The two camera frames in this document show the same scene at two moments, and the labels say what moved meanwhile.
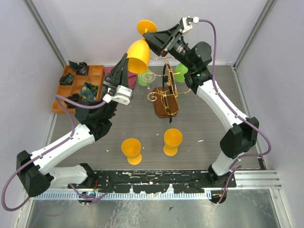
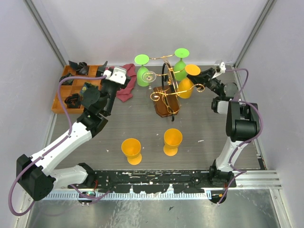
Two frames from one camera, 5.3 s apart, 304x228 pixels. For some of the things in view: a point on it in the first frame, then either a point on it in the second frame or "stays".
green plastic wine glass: [145, 80] → [142, 59]
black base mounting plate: [156, 181] stays
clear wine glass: [148, 77] stays
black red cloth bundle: [75, 98] stays
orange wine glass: [173, 138] stays
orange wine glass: [138, 55] → [185, 85]
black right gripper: [161, 42] → [204, 77]
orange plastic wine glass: [131, 147] stays
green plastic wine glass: [183, 69] stays
